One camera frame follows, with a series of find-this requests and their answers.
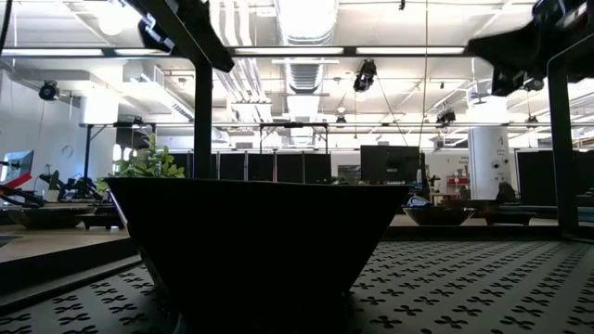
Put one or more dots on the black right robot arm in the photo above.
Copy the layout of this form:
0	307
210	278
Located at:
571	14

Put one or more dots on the black ceiling spotlight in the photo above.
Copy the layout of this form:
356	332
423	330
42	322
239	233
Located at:
445	117
533	84
341	121
365	74
48	91

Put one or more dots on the white round column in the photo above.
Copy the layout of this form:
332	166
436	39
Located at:
487	158

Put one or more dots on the black partition panel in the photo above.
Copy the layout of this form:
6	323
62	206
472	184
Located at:
533	176

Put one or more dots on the green artificial plant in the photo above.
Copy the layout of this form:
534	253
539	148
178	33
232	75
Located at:
153	164

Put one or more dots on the black office chair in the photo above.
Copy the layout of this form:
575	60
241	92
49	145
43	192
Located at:
506	192

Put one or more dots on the red shelf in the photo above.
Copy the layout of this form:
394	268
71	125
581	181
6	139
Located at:
457	181

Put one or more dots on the black partition row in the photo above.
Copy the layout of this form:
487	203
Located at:
287	167

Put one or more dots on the large black screen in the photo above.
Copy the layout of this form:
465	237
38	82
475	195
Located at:
390	162

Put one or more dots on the white and blue object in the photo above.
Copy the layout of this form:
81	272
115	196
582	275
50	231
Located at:
419	201

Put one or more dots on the black tabletop equipment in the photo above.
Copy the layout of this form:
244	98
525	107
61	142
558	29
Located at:
74	188

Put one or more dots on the white cup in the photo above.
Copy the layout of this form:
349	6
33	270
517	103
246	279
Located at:
52	196

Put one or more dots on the computer monitor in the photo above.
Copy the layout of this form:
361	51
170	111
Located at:
18	162

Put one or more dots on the red bar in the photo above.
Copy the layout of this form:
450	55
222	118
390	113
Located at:
18	182

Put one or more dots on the black perforated metal tray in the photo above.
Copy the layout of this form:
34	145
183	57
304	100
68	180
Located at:
464	287

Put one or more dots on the silver ventilation duct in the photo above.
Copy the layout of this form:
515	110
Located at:
304	76

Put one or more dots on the black rig frame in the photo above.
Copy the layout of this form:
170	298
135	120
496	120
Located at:
543	211

